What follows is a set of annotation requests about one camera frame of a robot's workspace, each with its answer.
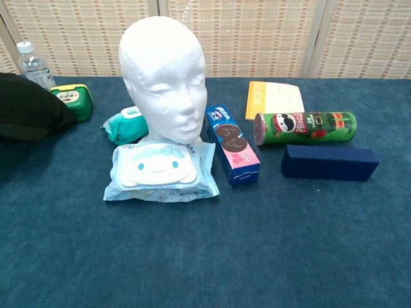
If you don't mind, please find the dark blue rectangular box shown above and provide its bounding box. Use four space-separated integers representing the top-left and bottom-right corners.
281 144 381 183

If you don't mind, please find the black baseball cap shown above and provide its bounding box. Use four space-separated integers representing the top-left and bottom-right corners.
0 72 77 142

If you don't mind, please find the blue table cloth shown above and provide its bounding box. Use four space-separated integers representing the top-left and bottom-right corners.
0 74 411 308

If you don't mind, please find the woven bamboo folding screen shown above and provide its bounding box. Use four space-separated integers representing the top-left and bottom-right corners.
0 0 411 80

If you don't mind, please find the teal wet wipes pack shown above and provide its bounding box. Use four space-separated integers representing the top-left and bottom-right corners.
100 105 150 147

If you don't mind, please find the blue Oreo cookie box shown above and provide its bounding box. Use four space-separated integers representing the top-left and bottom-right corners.
204 103 261 187

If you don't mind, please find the green Pringles can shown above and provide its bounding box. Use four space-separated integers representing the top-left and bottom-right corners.
253 110 358 147

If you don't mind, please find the green box with yellow lid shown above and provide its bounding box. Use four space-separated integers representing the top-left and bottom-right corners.
49 83 94 122

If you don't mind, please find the white foam mannequin head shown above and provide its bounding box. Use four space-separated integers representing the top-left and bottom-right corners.
118 15 206 145

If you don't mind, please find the yellow and cream notebook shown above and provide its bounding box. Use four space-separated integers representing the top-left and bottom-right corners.
245 81 306 123

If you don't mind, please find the light blue cartoon wipes pack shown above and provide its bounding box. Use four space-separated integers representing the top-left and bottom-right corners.
103 141 220 203

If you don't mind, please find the clear plastic water bottle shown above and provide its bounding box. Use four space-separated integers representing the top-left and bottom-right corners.
16 40 57 92

